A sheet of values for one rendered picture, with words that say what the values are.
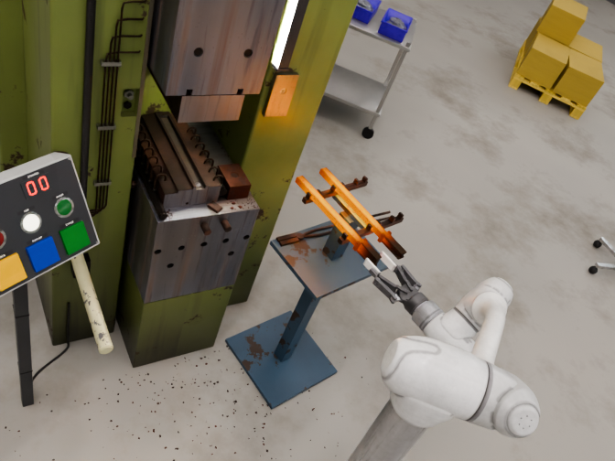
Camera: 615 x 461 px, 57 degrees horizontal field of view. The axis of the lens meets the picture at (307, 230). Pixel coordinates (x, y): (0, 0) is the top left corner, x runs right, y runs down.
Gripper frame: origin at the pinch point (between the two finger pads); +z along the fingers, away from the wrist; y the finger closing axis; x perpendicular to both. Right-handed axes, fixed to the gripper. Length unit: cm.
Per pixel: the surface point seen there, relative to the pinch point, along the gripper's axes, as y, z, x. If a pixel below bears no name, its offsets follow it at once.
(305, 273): -5.6, 21.0, -26.1
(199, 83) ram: -43, 56, 38
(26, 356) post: -93, 56, -66
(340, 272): 8.4, 15.7, -26.1
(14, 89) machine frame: -71, 121, -3
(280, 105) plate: -3, 61, 21
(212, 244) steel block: -29, 48, -27
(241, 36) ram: -33, 55, 53
